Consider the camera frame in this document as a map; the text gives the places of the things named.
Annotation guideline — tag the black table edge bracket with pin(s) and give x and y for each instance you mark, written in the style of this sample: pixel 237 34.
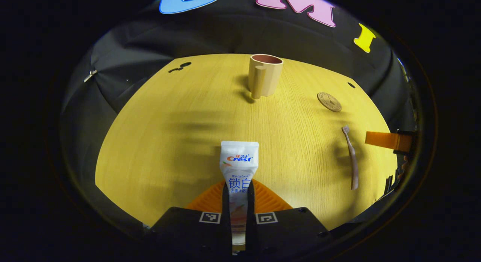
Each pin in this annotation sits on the black table edge bracket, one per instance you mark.
pixel 390 183

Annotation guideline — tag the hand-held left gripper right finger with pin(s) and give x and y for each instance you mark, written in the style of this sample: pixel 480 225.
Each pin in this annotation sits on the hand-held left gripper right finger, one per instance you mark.
pixel 285 232

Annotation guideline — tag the white toothpaste tube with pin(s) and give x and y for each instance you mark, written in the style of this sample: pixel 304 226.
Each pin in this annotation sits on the white toothpaste tube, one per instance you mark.
pixel 238 168

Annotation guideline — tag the pale pink toothbrush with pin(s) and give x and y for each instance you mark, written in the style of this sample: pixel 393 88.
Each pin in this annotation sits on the pale pink toothbrush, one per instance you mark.
pixel 352 160

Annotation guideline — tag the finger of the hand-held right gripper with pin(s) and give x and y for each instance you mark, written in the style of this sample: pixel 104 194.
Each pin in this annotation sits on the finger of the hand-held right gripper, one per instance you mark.
pixel 383 140

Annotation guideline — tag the white cloth clip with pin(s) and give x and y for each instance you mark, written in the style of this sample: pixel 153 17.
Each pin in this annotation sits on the white cloth clip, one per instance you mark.
pixel 90 76

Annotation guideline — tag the black backdrop cloth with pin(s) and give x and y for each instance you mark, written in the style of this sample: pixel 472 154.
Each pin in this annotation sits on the black backdrop cloth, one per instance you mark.
pixel 210 32

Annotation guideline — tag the round wooden coaster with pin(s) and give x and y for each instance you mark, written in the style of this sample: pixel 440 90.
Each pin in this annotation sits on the round wooden coaster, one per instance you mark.
pixel 329 101

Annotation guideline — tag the beige cup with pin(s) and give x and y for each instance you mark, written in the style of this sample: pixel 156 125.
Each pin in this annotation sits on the beige cup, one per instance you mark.
pixel 268 77

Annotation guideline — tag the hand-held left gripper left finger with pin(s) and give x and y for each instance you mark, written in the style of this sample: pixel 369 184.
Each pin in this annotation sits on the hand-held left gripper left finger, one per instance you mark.
pixel 188 232

